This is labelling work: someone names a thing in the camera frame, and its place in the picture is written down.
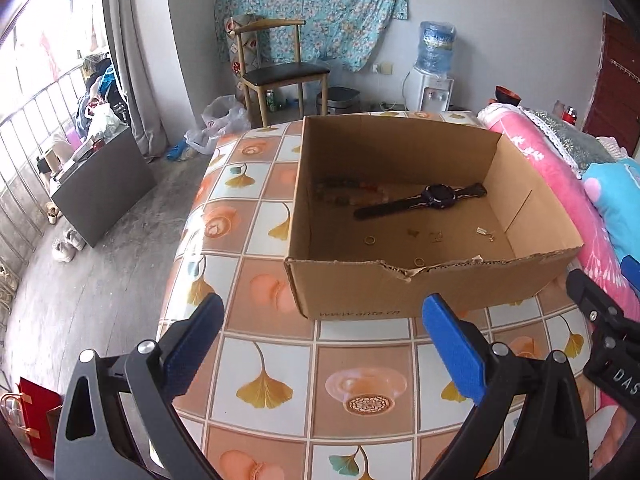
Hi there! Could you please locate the grey trash bin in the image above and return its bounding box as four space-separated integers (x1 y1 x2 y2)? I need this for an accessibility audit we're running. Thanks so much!
317 87 361 115

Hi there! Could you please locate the dark red door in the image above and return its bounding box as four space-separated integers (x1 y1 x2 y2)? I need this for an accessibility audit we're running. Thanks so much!
582 12 640 146

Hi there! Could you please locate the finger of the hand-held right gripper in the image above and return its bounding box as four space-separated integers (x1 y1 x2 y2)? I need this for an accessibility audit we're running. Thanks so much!
566 269 640 361

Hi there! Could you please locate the metal balcony railing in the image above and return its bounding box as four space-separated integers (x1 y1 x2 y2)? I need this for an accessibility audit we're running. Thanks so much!
0 65 86 281

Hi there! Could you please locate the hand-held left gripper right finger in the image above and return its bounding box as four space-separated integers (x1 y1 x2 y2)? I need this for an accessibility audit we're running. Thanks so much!
421 294 596 480

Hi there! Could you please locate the brown cardboard box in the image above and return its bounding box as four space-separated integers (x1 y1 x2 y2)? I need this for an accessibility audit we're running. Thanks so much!
284 115 585 320

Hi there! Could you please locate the black wristwatch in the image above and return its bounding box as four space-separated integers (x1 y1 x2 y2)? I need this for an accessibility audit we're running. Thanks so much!
354 182 488 221

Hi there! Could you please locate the pink blanket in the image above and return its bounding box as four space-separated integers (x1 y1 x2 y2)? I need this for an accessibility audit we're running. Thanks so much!
477 105 640 480

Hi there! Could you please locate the white water dispenser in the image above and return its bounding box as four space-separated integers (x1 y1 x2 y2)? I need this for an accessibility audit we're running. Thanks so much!
402 67 456 113

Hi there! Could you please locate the wooden chair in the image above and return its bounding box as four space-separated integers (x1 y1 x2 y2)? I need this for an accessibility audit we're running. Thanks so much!
235 12 331 128

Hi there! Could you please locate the pile of clothes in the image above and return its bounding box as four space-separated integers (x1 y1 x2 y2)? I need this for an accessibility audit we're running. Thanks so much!
75 52 131 141

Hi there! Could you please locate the light blue blanket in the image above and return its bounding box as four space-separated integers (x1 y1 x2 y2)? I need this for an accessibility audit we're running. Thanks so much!
582 157 640 281

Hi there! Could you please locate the grey lace cushion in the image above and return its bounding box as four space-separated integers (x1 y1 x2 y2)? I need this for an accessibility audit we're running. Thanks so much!
520 107 616 178

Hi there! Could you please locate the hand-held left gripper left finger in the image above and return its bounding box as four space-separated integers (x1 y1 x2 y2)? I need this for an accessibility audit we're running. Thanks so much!
52 292 226 480

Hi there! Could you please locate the dark grey cabinet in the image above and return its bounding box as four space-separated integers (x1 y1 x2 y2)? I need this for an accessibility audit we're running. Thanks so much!
50 127 156 248

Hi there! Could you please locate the floral hanging cloth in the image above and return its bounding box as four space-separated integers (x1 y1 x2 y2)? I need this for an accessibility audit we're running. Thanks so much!
215 0 411 73

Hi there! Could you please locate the grey curtain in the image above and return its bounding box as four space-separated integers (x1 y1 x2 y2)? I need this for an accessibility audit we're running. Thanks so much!
102 0 193 156

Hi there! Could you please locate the printed tote bag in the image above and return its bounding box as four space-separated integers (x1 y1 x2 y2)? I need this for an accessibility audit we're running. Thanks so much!
223 15 261 92

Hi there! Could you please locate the red gift bag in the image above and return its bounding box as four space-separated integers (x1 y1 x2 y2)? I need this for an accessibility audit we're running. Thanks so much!
17 377 65 462

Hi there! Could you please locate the white plastic bag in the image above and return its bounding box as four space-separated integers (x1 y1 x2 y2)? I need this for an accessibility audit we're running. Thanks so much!
185 94 251 155

